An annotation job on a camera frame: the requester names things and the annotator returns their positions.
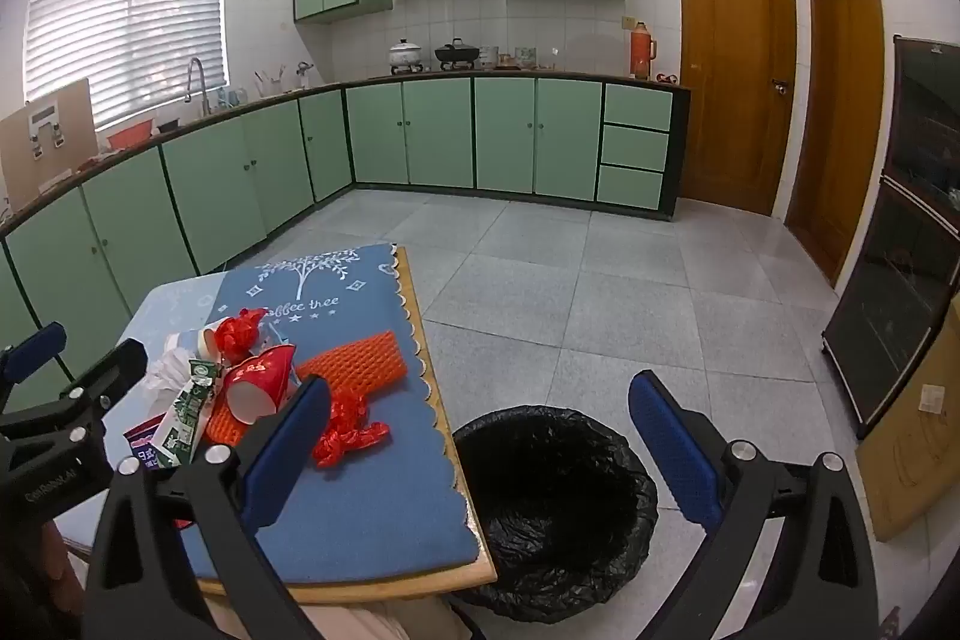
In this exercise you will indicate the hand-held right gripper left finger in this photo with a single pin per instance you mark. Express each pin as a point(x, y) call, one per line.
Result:
point(289, 441)

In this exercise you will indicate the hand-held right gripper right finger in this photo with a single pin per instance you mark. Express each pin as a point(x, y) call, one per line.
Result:
point(675, 452)

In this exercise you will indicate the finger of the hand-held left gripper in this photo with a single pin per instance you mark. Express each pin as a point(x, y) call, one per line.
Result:
point(34, 347)
point(112, 370)

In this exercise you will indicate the blue white paper cup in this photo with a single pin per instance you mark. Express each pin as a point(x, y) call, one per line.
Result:
point(196, 340)

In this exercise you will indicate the red plastic bag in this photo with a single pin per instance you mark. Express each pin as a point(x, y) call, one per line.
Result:
point(240, 332)

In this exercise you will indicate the trash bin with black bag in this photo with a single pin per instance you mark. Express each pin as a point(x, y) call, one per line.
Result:
point(555, 505)

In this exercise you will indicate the person's left hand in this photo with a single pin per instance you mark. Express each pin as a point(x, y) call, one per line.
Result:
point(61, 569)

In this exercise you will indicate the white crumpled tissue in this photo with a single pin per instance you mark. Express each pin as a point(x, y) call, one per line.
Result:
point(165, 377)

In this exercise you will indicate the red plastic wrapper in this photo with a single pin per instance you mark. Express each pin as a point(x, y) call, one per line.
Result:
point(349, 441)

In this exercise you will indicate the red paper cup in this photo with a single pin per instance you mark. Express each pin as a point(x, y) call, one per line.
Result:
point(266, 370)

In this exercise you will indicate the light blue tablecloth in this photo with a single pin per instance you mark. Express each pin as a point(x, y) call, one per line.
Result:
point(165, 310)

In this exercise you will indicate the red blue snack packet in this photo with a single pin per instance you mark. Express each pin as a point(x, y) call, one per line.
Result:
point(142, 445)

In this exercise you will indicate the green white milk carton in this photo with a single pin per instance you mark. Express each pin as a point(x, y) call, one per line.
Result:
point(180, 430)

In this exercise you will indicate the orange foam net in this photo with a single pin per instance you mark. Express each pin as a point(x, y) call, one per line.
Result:
point(360, 366)

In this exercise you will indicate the blue tree-print table mat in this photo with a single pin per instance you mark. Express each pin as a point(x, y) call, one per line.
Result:
point(390, 505)

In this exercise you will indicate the person's beige trousers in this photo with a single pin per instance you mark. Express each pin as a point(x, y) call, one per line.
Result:
point(375, 625)

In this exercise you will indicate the wooden table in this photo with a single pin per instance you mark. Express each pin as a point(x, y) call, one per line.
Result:
point(450, 584)

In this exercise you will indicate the red basin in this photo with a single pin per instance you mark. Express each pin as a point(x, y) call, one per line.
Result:
point(127, 138)

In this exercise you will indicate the cardboard board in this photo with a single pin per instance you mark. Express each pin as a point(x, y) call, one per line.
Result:
point(67, 108)

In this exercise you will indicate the cardboard box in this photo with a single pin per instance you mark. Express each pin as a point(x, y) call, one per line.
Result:
point(922, 445)

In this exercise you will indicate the black pan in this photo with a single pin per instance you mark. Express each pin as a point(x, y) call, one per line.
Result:
point(169, 125)

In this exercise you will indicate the black glass cabinet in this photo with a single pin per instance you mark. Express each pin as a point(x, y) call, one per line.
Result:
point(892, 280)

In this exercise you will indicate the metal faucet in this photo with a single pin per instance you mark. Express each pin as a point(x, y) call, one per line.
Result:
point(205, 96)

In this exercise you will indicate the utensil rack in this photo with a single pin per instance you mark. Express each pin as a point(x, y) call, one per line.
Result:
point(270, 84)

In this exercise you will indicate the green base cabinets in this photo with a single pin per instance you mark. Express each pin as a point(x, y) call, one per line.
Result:
point(442, 130)

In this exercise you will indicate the white window blinds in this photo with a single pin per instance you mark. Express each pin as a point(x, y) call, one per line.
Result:
point(127, 10)

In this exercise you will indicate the closed wooden door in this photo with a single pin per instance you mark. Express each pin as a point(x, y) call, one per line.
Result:
point(735, 70)

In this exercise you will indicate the gas stove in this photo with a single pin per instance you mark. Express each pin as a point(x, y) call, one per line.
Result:
point(435, 71)

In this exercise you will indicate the red thermos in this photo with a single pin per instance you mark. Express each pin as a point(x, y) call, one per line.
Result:
point(640, 51)

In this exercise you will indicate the silver cooking pot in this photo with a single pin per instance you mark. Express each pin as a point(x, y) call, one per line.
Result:
point(405, 55)

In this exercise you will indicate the black wok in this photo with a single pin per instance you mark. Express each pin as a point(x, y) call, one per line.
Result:
point(456, 55)

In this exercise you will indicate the white container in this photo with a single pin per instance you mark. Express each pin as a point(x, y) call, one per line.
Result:
point(489, 57)

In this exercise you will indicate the wooden door with frame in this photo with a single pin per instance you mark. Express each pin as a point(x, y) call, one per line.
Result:
point(840, 108)

